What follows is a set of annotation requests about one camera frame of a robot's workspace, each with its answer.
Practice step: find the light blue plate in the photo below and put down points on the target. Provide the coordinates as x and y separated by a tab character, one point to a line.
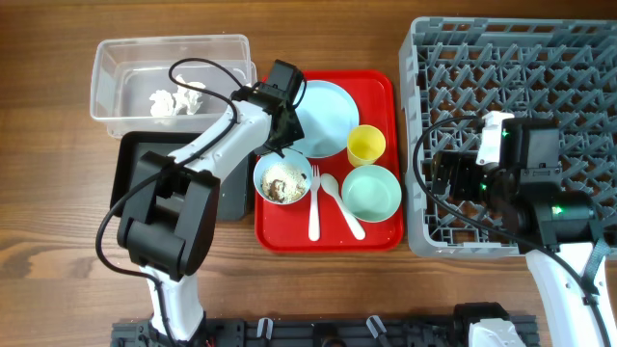
327	114

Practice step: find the red plastic tray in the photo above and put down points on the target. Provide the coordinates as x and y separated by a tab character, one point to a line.
285	228

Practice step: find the white plastic spoon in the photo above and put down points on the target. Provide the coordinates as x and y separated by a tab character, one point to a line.
330	186

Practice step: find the clear plastic bin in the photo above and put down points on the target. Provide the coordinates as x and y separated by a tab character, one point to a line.
128	71

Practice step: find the rice food waste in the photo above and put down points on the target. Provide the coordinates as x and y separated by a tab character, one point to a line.
283	183

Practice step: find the white plastic fork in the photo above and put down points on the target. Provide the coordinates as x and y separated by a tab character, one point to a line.
313	223

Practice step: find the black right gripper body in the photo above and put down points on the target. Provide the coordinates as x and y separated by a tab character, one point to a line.
444	175

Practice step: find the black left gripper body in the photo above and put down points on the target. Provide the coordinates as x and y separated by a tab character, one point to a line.
292	130

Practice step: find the white tissue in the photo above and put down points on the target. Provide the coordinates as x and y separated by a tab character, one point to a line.
166	104

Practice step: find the grey dishwasher rack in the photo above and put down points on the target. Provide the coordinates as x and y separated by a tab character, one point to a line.
564	70

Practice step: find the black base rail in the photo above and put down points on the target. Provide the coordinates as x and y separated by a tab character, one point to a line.
415	330

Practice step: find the mint green bowl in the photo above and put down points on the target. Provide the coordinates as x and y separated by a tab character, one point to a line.
372	193

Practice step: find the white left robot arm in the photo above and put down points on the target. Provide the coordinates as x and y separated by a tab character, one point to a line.
168	215

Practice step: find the yellow plastic cup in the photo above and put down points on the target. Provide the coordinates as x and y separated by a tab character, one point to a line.
365	145

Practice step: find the blue bowl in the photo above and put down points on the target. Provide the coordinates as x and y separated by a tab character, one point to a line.
288	156

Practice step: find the black waste tray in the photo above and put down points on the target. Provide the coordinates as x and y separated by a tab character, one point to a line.
237	196

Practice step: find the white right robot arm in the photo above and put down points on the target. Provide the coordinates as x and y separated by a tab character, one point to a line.
558	233

